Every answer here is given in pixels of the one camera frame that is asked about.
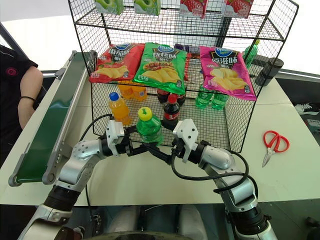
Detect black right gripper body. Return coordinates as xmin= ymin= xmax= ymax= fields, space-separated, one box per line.
xmin=170 ymin=138 xmax=187 ymax=159

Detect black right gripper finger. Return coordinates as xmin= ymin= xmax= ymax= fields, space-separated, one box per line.
xmin=152 ymin=150 xmax=173 ymax=167
xmin=143 ymin=143 xmax=174 ymax=160

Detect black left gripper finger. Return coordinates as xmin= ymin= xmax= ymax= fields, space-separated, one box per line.
xmin=129 ymin=143 xmax=151 ymax=157
xmin=123 ymin=125 xmax=140 ymax=137

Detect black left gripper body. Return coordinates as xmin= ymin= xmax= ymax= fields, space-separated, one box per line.
xmin=115 ymin=135 xmax=134 ymax=157

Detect green soda bottle yellow cap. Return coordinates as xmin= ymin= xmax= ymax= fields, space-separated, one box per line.
xmin=136 ymin=106 xmax=165 ymax=147

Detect green conveyor belt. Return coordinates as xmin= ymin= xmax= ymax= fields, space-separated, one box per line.
xmin=8 ymin=49 xmax=99 ymax=187

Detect orange soda bottle blue cap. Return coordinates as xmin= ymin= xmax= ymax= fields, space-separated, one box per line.
xmin=108 ymin=91 xmax=132 ymax=126

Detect cola bottle red cap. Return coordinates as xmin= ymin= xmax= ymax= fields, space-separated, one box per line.
xmin=162 ymin=93 xmax=181 ymax=131

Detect white robot leg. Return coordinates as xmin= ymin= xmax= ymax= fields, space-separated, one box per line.
xmin=109 ymin=204 xmax=141 ymax=240
xmin=178 ymin=204 xmax=209 ymax=240

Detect red potato chips bag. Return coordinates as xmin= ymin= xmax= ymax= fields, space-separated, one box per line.
xmin=88 ymin=42 xmax=146 ymax=85

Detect green potato chips bag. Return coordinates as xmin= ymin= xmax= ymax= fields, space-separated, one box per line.
xmin=132 ymin=42 xmax=189 ymax=96

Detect red snack pack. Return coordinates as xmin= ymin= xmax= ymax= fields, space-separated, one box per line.
xmin=183 ymin=51 xmax=201 ymax=82

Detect pink potato chips bag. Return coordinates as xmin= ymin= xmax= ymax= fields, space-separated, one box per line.
xmin=198 ymin=45 xmax=258 ymax=102

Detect purple snack pack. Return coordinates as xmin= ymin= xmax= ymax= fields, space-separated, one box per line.
xmin=174 ymin=43 xmax=201 ymax=54

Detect black tumbler cup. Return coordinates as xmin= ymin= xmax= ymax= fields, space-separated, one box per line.
xmin=254 ymin=57 xmax=285 ymax=87

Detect green bottle with green cap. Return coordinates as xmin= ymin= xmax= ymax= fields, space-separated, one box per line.
xmin=243 ymin=39 xmax=261 ymax=70

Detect green apple drink carton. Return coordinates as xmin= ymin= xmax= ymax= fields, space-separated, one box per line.
xmin=133 ymin=0 xmax=162 ymax=17
xmin=94 ymin=0 xmax=125 ymax=16

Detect person in black shirt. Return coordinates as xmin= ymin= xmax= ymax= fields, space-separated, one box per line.
xmin=0 ymin=44 xmax=45 ymax=169

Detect black and white shoe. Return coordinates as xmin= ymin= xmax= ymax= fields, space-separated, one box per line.
xmin=294 ymin=102 xmax=314 ymax=116

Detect red strawberry drink carton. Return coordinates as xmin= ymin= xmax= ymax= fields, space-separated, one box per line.
xmin=223 ymin=0 xmax=254 ymax=19
xmin=179 ymin=0 xmax=209 ymax=19

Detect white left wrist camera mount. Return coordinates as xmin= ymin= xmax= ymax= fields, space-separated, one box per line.
xmin=105 ymin=119 xmax=126 ymax=157

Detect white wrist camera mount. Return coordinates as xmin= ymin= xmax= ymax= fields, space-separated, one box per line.
xmin=105 ymin=119 xmax=126 ymax=157
xmin=172 ymin=118 xmax=200 ymax=164

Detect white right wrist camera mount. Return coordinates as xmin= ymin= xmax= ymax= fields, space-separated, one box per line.
xmin=172 ymin=118 xmax=200 ymax=164

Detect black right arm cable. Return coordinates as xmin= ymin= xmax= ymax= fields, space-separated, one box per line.
xmin=170 ymin=147 xmax=259 ymax=195

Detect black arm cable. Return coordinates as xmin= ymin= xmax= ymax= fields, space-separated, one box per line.
xmin=170 ymin=147 xmax=259 ymax=195
xmin=79 ymin=113 xmax=116 ymax=144

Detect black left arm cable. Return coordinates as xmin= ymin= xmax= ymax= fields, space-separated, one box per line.
xmin=79 ymin=113 xmax=116 ymax=144

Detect black wire mesh rack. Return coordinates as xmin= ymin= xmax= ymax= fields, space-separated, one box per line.
xmin=67 ymin=0 xmax=300 ymax=154

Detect red handled scissors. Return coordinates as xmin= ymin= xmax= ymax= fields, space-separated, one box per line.
xmin=261 ymin=129 xmax=291 ymax=169

